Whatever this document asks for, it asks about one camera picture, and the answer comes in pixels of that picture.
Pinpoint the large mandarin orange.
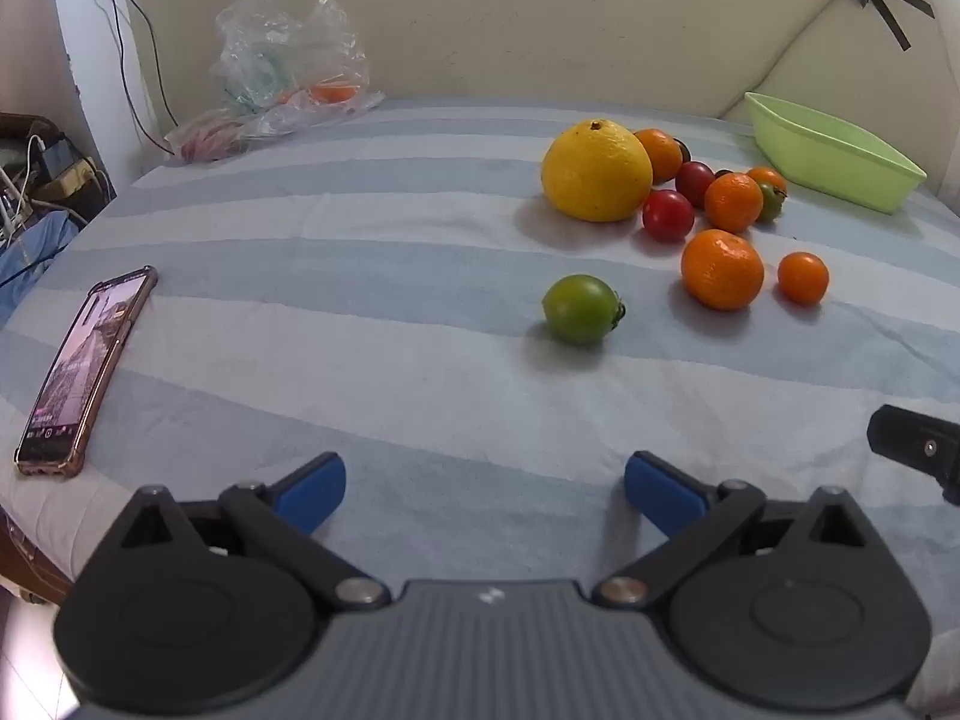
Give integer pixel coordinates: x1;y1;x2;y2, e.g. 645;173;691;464
680;229;765;311

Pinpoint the blue striped bedsheet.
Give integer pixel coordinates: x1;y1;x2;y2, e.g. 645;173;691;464
0;96;960;720

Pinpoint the power strip with chargers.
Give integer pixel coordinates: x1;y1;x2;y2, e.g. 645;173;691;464
0;112;117;241

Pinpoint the light green plastic basin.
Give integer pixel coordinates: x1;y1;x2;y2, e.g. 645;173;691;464
744;92;929;214

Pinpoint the pink plastic bag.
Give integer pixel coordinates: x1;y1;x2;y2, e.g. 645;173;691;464
165;114;252;164

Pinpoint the brown wooden bed frame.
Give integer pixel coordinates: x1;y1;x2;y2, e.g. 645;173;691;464
0;506;76;605

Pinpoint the black cable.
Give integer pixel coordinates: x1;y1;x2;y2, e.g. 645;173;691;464
84;0;182;160

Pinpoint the red cherry tomato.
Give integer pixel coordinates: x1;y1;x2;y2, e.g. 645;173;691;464
642;189;695;243

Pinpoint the large green tomato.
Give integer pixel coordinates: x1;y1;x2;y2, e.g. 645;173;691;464
541;274;626;347

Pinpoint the small orange tomato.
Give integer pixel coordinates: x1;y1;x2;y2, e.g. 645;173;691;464
777;252;830;306

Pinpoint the large yellow citrus fruit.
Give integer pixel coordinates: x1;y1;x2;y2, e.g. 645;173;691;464
541;118;653;224

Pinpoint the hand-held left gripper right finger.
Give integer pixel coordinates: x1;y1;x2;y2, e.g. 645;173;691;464
592;451;882;611

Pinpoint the blue cloth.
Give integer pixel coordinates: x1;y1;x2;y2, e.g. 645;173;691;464
0;211;82;325

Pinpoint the smartphone in clear case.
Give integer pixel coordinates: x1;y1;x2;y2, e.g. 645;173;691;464
14;265;159;479

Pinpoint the clear plastic bag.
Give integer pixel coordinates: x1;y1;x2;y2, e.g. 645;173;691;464
163;0;385;164

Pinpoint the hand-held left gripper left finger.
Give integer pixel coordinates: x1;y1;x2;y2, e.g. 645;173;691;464
97;452;392;611

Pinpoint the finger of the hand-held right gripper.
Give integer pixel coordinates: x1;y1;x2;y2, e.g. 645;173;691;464
867;404;960;507

